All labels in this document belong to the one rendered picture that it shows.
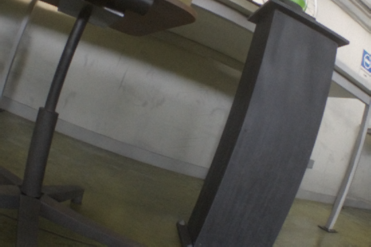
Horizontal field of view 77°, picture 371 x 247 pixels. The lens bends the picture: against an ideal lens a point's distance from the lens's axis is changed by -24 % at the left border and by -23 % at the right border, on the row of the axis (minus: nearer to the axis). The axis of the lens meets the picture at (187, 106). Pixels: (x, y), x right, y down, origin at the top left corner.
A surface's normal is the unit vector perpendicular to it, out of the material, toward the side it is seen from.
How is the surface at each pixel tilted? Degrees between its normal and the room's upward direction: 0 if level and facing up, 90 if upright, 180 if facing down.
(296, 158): 90
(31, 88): 90
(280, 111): 90
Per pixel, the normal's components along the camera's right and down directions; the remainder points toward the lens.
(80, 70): 0.29, 0.06
